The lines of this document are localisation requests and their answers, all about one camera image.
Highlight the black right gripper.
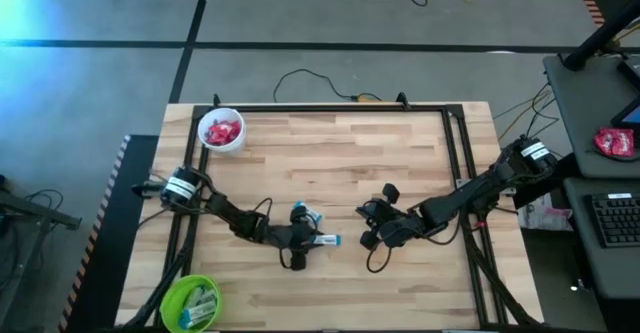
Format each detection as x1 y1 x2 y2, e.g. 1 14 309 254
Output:
355 182 426 252

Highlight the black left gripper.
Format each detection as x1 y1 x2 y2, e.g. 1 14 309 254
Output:
272 203 326 272

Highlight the white plastic halloween bucket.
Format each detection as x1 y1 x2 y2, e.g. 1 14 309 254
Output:
195 105 246 155

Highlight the green plastic halloween bucket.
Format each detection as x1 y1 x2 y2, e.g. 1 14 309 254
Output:
159 274 224 333

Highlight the white printed plastic bag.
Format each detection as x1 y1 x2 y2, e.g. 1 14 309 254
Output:
517 191 575 232

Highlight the black diagonal bar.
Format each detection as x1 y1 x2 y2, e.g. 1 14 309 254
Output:
513 160 581 209

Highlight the grey desk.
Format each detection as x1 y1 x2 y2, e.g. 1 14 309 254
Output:
543 52 640 180
563 176 640 302

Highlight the black computer keyboard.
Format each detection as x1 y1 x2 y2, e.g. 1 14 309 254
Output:
589 192 640 248

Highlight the large red Skittles bag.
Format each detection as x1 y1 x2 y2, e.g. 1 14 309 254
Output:
593 126 636 158

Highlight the black metal stand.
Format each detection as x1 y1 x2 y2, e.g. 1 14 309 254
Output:
0 173 84 324

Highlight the tablet with blue screen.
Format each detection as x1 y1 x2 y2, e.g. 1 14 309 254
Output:
610 96 640 130

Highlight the black stand pole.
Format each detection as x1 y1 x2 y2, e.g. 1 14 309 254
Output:
562 0 640 72

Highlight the black aluminium table frame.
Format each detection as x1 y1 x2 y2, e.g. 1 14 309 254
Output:
117 92 541 332

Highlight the black floor cable yellow plug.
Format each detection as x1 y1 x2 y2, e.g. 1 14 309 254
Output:
272 68 384 104

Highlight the yellow cable beside desk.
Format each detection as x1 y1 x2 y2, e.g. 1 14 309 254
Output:
497 88 554 142

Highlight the black cable bundle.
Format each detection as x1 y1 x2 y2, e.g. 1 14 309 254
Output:
492 82 569 172

